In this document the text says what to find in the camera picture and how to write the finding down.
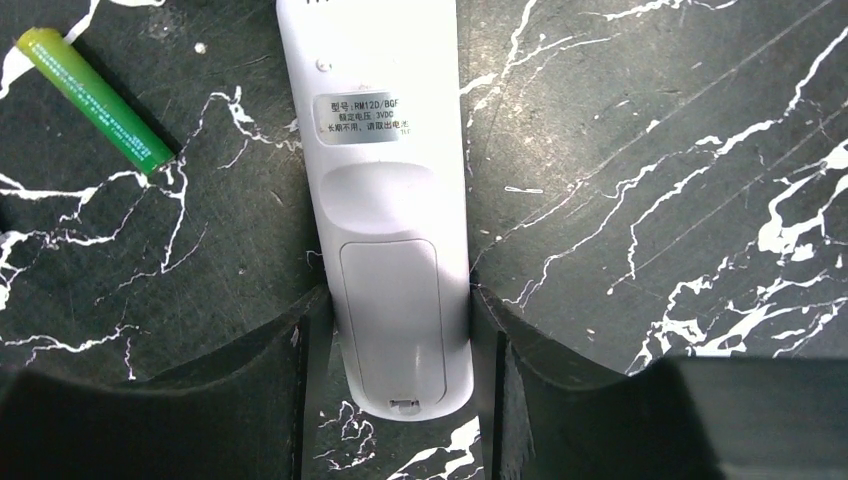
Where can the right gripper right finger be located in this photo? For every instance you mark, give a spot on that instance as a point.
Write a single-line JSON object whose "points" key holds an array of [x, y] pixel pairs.
{"points": [[546, 412]]}

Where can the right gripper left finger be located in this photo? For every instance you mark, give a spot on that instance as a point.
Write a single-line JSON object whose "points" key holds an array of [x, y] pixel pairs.
{"points": [[248, 410]]}

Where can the white battery cover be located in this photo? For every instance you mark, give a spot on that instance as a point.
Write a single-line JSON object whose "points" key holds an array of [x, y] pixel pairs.
{"points": [[393, 306]]}

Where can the white remote control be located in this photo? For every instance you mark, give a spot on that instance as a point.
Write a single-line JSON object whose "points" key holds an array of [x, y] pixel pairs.
{"points": [[376, 91]]}

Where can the green battery centre left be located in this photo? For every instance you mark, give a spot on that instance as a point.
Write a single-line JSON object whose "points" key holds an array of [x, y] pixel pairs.
{"points": [[78, 81]]}

